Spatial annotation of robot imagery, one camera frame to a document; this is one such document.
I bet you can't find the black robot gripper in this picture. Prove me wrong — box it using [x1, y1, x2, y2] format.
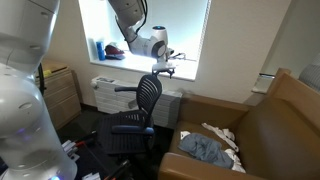
[152, 61, 176, 79]

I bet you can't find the black mesh office chair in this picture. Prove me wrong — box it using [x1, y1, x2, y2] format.
[96, 74, 162, 155]

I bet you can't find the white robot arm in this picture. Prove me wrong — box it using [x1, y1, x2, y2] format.
[0, 0, 77, 180]

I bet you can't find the blue cylindrical container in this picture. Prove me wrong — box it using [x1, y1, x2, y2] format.
[96, 41, 106, 61]

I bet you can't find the brown leather armchair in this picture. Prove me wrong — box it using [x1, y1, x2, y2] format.
[158, 69, 320, 180]

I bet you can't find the gray crumpled cloth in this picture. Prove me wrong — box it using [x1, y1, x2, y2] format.
[178, 133, 234, 169]

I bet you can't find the white crumpled cloth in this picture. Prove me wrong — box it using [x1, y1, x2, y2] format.
[180, 123, 246, 173]

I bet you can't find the wooden drawer dresser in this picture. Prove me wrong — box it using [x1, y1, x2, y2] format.
[42, 60, 81, 129]

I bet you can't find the yellow sticky note pad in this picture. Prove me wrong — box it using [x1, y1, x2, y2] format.
[43, 70, 52, 78]

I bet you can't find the white small box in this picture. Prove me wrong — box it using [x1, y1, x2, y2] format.
[62, 140, 80, 161]

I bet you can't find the white wall radiator unit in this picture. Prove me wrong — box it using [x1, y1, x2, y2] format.
[91, 76, 182, 129]

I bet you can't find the red handled tool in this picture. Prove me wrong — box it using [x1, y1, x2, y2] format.
[76, 131, 97, 147]

